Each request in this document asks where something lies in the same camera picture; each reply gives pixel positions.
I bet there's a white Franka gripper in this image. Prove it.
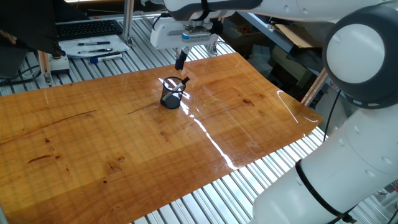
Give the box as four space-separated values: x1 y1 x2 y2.
150 17 220 72

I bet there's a black mesh pen holder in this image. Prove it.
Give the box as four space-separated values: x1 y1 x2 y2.
160 76 187 110

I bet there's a thin black pen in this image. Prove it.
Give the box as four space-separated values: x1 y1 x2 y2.
77 40 111 47
77 47 114 55

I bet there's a person's bare hand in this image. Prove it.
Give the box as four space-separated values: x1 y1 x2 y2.
0 29 18 45

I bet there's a white marker blue cap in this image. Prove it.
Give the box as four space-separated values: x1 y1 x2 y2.
89 54 124 65

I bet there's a black computer keyboard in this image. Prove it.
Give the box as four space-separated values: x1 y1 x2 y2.
55 19 124 42

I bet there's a white paper sheet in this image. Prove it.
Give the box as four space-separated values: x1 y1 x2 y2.
58 34 130 59

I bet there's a glossy wood-grain mat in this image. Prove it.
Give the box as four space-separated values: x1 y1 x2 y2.
0 52 323 224

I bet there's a white emergency stop box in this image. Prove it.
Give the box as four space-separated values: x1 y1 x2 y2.
49 53 70 75

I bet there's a brown cardboard box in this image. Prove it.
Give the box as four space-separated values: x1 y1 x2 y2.
275 24 337 49

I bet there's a long wooden stick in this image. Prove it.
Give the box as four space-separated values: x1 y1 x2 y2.
300 67 329 107

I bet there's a black cloth jacket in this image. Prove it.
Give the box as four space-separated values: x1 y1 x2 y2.
0 0 67 57

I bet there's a dark grey box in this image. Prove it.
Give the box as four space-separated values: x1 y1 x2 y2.
0 46 29 78

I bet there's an aluminium frame post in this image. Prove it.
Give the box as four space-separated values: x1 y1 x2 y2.
122 0 136 47

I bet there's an aluminium frame rail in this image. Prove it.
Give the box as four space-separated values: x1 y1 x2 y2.
55 11 165 25

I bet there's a thin black hanging cable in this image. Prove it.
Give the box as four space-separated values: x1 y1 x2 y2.
323 89 342 142

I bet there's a black floor cable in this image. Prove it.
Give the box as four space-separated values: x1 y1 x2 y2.
0 64 42 87

